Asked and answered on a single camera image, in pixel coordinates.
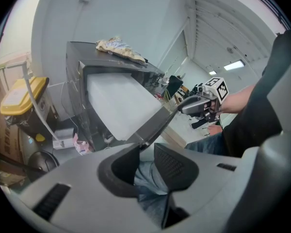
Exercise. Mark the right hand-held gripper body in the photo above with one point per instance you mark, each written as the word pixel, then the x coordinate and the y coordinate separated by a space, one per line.
pixel 219 87

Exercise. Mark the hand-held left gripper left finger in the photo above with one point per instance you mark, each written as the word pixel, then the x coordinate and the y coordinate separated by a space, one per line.
pixel 121 171

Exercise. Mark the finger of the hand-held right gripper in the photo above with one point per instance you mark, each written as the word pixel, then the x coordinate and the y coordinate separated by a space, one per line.
pixel 191 104

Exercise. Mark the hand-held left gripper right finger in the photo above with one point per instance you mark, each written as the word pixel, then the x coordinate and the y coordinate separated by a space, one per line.
pixel 177 171

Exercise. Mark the person's right forearm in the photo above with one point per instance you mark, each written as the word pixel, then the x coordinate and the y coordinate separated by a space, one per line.
pixel 235 101

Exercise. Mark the person's right hand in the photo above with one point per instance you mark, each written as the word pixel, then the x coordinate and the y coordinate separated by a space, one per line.
pixel 214 107

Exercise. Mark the black speaker box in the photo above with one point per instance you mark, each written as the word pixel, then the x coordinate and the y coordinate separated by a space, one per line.
pixel 174 85

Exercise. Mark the rectangular ceiling light panel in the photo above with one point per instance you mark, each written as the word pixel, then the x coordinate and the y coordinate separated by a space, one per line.
pixel 234 65

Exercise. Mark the person's white shoe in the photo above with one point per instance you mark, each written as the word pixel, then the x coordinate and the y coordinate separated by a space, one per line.
pixel 108 138

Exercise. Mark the person's jeans leg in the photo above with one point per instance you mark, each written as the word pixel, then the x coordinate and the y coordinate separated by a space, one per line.
pixel 155 203

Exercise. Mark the pink plastic bag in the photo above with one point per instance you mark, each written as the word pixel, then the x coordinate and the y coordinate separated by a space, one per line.
pixel 82 145

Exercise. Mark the person's torso black shirt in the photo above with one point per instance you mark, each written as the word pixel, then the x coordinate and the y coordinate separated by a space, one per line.
pixel 257 120

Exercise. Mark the black standing fan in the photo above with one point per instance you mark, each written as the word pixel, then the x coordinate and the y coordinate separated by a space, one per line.
pixel 42 161

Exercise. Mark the pile of cloths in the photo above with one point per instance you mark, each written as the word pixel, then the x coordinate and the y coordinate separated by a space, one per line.
pixel 122 50

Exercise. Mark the dark table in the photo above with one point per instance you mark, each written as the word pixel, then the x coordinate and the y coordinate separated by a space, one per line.
pixel 74 81

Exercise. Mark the printed brown cardboard box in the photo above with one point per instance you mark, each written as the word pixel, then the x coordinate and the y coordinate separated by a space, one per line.
pixel 2 139

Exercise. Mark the yellow-lidded trash bin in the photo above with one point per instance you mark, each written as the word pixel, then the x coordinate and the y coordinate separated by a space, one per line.
pixel 21 98

